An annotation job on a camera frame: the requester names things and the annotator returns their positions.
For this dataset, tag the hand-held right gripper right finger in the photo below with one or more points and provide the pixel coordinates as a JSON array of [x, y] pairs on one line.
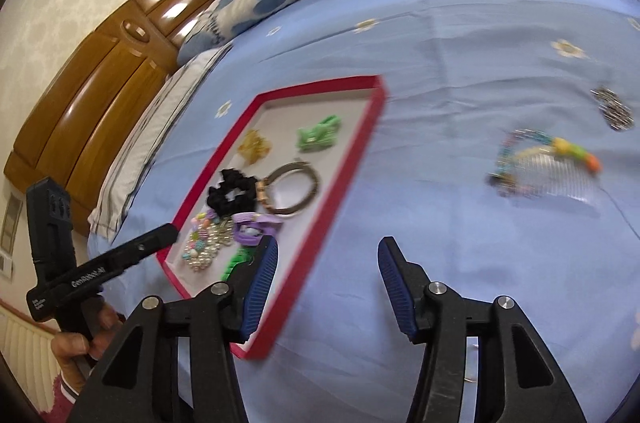
[[395, 288]]

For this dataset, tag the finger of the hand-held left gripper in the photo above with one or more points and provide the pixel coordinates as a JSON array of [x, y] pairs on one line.
[[145, 243]]

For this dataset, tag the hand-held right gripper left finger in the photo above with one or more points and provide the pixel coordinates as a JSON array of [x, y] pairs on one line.
[[260, 283]]

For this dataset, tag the black velvet scrunchie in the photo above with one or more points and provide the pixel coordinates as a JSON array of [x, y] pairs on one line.
[[217, 198]]

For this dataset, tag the silver bangle watch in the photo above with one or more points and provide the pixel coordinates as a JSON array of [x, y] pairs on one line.
[[261, 195]]

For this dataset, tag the yellow hair clip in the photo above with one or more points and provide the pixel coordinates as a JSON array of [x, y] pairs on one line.
[[255, 146]]

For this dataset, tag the green bow hair clip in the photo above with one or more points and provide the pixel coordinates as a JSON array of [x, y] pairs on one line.
[[317, 135]]

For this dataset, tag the red shallow cardboard box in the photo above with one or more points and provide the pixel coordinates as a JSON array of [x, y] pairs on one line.
[[310, 123]]

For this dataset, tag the person's left hand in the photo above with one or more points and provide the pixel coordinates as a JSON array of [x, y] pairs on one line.
[[70, 345]]

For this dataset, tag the white pillow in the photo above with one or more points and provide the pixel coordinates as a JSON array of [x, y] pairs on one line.
[[150, 128]]

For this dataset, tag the white radiator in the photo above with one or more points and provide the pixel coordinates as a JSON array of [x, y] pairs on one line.
[[25, 353]]

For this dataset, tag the wooden headboard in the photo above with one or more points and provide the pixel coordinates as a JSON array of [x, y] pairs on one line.
[[100, 78]]

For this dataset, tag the clear hair comb colourful beads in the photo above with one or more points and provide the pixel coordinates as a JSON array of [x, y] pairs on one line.
[[555, 180]]

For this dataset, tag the silver rhinestone brooch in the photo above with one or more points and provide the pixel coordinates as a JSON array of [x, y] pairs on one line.
[[612, 108]]

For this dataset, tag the white wall switch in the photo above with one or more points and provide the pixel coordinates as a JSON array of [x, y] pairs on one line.
[[10, 223]]

